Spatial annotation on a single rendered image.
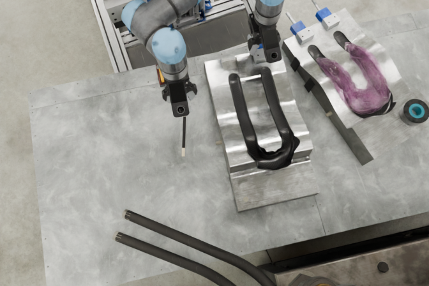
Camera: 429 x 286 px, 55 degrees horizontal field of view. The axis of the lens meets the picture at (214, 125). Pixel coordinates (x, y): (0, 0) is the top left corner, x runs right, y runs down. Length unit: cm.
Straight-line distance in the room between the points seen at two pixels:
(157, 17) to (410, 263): 107
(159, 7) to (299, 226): 80
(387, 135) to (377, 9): 143
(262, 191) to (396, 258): 47
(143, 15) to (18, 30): 176
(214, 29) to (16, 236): 146
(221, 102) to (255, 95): 11
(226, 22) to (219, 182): 111
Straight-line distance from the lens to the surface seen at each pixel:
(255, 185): 132
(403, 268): 150
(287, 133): 131
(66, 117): 152
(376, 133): 139
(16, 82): 260
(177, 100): 114
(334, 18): 155
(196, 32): 224
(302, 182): 135
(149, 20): 104
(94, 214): 142
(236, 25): 226
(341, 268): 143
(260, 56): 139
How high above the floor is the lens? 216
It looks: 73 degrees down
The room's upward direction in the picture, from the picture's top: 1 degrees counter-clockwise
